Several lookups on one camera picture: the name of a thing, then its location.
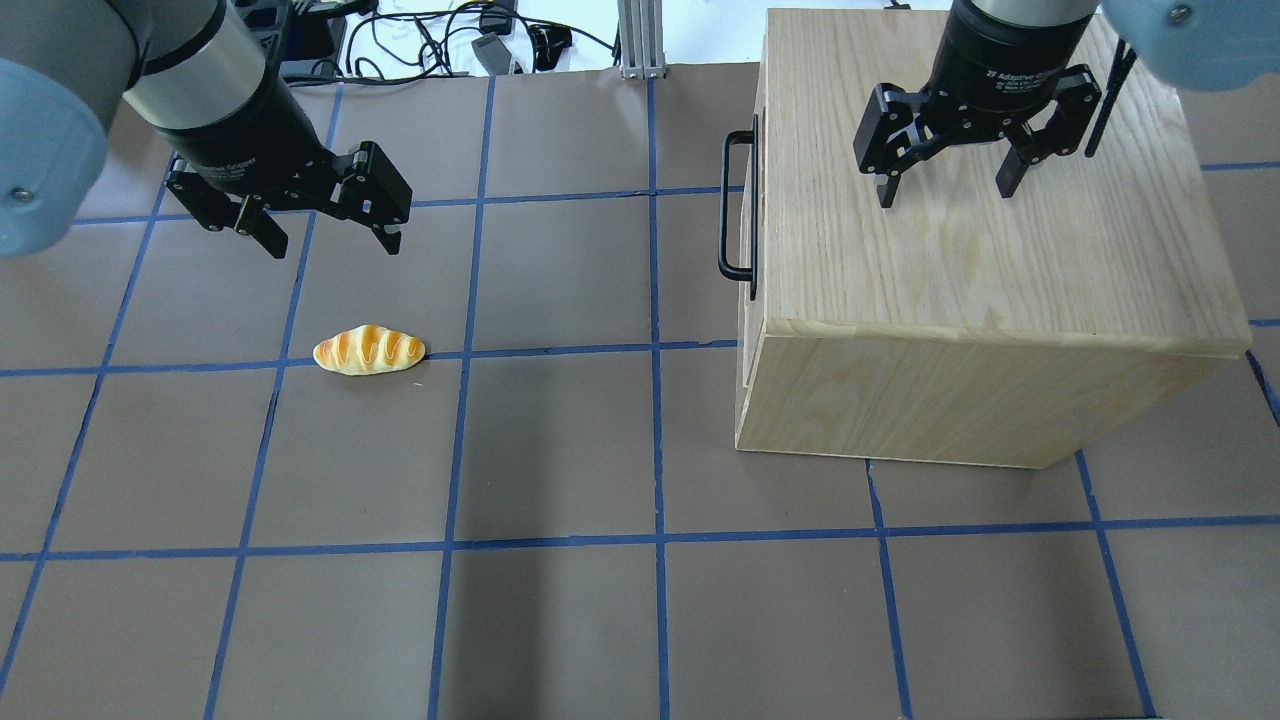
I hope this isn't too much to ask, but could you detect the toy bread loaf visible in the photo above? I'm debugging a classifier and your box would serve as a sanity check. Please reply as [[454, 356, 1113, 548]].
[[312, 324, 428, 377]]

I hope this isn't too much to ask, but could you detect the grey power adapter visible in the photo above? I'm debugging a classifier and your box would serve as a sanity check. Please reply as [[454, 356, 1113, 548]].
[[471, 33, 524, 76]]

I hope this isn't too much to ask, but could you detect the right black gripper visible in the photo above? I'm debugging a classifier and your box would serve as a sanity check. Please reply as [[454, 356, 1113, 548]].
[[852, 1, 1102, 209]]

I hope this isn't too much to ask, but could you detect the aluminium frame post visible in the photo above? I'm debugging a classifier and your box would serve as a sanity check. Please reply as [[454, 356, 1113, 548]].
[[616, 0, 668, 79]]

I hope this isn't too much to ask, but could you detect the wooden drawer cabinet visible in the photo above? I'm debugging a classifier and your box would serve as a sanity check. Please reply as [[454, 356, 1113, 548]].
[[736, 9, 1252, 468]]

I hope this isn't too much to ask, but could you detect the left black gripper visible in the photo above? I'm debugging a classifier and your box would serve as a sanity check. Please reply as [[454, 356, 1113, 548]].
[[165, 76, 412, 259]]

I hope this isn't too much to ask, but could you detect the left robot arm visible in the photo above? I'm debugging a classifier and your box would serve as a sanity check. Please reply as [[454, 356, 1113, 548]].
[[1, 1, 412, 259]]

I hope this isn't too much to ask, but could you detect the black drawer handle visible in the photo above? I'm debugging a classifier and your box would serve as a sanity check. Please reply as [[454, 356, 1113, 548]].
[[718, 115, 760, 301]]

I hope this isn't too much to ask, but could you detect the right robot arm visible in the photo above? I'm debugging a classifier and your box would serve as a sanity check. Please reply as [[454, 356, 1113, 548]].
[[852, 1, 1279, 208]]

